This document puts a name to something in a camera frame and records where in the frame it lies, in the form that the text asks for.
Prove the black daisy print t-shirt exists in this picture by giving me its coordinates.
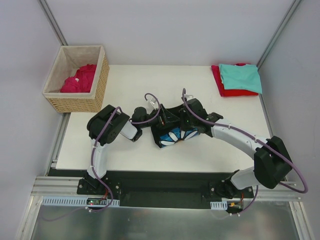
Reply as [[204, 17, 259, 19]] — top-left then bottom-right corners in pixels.
[[150, 104, 200, 149]]

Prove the red t-shirt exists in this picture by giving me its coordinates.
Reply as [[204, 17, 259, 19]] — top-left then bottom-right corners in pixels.
[[211, 62, 260, 98]]

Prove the teal t-shirt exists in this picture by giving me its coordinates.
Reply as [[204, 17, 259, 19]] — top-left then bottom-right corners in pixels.
[[218, 63, 263, 94]]

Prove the wicker basket with liner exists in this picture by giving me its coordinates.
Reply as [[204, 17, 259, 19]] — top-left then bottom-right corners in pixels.
[[42, 45, 110, 113]]

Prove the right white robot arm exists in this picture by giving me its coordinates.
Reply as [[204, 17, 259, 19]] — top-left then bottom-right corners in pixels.
[[179, 97, 293, 199]]

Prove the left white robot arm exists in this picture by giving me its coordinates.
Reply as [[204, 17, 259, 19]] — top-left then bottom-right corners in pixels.
[[79, 104, 181, 195]]

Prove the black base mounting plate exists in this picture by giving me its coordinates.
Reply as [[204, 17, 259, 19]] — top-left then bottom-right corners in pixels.
[[76, 171, 254, 209]]

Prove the pink t-shirt in basket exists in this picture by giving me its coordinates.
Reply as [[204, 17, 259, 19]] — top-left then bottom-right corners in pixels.
[[60, 64, 97, 93]]

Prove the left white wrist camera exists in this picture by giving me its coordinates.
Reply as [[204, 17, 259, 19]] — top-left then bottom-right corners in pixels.
[[149, 97, 158, 109]]

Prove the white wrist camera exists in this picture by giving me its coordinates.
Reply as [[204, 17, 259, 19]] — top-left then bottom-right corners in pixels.
[[185, 94, 195, 101], [149, 97, 158, 109]]

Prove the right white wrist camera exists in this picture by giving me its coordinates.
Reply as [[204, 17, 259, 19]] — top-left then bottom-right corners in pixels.
[[185, 94, 195, 101]]

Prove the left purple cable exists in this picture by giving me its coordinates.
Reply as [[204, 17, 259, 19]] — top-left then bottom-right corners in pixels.
[[41, 92, 162, 222]]

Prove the right white cable duct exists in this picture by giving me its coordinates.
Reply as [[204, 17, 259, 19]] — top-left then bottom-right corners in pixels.
[[210, 201, 228, 211]]

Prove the white cable duct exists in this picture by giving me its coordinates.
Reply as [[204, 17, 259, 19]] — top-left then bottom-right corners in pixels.
[[210, 201, 228, 211], [42, 196, 120, 208]]

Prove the left white cable duct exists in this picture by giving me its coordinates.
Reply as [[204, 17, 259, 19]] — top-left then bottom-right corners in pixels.
[[42, 196, 120, 208]]

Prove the left aluminium frame post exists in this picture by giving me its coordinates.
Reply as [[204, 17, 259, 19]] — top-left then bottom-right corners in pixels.
[[37, 0, 68, 46]]

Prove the aluminium frame post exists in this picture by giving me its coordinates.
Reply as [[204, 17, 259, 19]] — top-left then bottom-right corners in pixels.
[[37, 0, 68, 46], [257, 0, 304, 70]]

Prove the right aluminium frame post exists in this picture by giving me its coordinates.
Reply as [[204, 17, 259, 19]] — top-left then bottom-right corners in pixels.
[[257, 0, 304, 70]]

